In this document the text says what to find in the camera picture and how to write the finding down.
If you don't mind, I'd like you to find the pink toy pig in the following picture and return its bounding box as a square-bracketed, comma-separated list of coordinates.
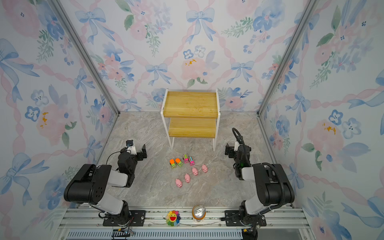
[202, 165, 208, 173]
[175, 179, 183, 188]
[192, 167, 199, 176]
[185, 174, 191, 183]

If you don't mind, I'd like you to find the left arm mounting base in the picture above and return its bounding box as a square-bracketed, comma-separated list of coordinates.
[103, 210, 147, 227]

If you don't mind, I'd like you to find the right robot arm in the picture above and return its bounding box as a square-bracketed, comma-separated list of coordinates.
[225, 142, 295, 218]

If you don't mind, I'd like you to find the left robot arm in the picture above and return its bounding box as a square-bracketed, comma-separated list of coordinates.
[64, 140, 147, 216]

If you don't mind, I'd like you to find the right arm mounting base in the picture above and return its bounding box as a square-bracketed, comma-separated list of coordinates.
[221, 210, 267, 228]

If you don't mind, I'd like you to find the left green orange toy truck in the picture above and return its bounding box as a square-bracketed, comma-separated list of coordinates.
[170, 159, 176, 169]

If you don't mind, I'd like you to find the green orange toy truck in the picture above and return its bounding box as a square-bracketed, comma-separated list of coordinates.
[170, 159, 176, 169]
[175, 158, 183, 167]

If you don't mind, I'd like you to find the right green orange toy truck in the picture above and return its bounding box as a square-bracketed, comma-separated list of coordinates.
[175, 158, 183, 167]

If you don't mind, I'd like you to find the pink truck blue top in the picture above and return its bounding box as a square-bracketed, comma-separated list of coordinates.
[189, 156, 195, 166]

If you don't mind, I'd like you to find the pink truck green top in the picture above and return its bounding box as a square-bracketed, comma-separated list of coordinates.
[183, 154, 190, 164]

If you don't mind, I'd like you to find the orange metal can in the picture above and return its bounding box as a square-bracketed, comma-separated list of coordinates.
[192, 205, 207, 223]

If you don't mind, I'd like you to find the rainbow smiling flower plush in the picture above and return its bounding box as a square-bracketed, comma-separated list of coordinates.
[166, 210, 181, 227]

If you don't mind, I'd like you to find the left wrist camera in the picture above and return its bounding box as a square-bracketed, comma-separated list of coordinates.
[126, 140, 137, 155]

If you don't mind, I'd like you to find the wooden two-tier white-frame shelf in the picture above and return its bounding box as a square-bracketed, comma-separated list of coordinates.
[160, 89, 221, 151]

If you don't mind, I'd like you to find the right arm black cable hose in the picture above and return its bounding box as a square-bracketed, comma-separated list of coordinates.
[231, 127, 286, 211]

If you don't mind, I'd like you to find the aluminium mounting rail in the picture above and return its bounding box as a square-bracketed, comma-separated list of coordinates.
[53, 205, 315, 240]

